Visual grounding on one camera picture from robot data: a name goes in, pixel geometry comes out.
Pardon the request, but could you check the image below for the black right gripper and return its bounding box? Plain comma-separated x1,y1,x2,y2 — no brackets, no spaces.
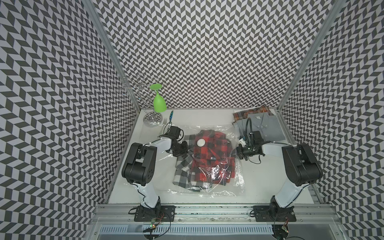
228,143,259,160

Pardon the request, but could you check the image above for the grey shirt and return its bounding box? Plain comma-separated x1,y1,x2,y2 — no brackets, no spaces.
233,113,286,142

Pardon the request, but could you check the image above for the clear plastic vacuum bag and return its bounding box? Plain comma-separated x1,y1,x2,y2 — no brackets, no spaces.
152,125,245,198

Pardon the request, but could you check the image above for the red black buffalo plaid shirt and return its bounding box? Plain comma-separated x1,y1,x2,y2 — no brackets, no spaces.
193,130,235,186

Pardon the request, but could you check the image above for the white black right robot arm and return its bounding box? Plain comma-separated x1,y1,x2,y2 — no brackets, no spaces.
236,131,323,210

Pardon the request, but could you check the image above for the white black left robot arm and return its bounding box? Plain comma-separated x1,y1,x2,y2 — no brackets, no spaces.
122,136,189,210

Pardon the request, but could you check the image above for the white round bag valve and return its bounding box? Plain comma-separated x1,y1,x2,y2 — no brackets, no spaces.
197,139,206,147

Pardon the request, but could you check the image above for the black white plaid shirt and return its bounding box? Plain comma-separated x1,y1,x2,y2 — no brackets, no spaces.
173,134,212,192

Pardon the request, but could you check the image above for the green plastic wine glass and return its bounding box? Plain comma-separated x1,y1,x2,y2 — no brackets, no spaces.
150,84,167,113

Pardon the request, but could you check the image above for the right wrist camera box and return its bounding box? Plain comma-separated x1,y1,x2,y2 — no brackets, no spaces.
239,138,247,147

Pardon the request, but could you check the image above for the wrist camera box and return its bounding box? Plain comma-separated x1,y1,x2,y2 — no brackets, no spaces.
166,126,184,142
239,138,247,147

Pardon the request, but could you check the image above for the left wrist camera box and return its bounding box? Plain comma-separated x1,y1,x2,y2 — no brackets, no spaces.
166,126,184,142

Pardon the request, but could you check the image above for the black corrugated cable conduit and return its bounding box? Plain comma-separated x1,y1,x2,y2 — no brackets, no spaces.
245,117,254,143

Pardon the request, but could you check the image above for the aluminium frame right floor rail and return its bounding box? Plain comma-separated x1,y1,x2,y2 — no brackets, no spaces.
273,108,325,204

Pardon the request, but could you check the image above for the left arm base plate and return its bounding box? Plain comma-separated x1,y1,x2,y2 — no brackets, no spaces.
134,205,176,222

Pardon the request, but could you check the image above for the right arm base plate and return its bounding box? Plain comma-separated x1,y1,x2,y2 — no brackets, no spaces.
253,205,297,222

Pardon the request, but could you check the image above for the left electronics board with wires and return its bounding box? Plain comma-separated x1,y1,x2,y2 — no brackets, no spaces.
143,212,173,240

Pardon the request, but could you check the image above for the electronics board with wires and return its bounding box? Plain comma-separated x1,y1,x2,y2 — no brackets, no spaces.
272,221,304,240
143,212,173,240

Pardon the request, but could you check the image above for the right electronics board with wires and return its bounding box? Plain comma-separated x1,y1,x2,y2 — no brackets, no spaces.
272,221,304,240

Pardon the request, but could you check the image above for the aluminium front rail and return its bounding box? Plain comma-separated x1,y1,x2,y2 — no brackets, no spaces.
90,204,342,225

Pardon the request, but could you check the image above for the aluminium frame corner post right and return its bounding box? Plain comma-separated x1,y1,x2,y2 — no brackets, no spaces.
277,0,347,112

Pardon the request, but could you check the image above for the aluminium frame corner post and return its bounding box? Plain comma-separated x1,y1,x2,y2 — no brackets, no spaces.
82,0,141,112
277,0,347,112

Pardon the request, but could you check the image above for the aluminium frame corner post left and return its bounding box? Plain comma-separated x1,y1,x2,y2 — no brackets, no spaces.
82,0,141,112

